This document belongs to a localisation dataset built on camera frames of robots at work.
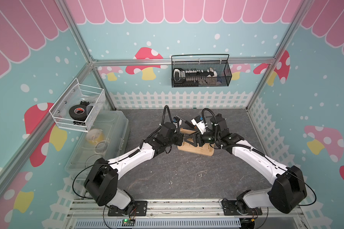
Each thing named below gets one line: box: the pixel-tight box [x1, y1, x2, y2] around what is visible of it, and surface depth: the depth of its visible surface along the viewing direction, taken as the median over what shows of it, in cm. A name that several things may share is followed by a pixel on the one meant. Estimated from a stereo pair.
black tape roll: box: [68, 104, 87, 121], surface depth 71 cm
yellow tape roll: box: [86, 128, 104, 145], surface depth 82 cm
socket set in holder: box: [173, 67, 218, 87], surface depth 89 cm
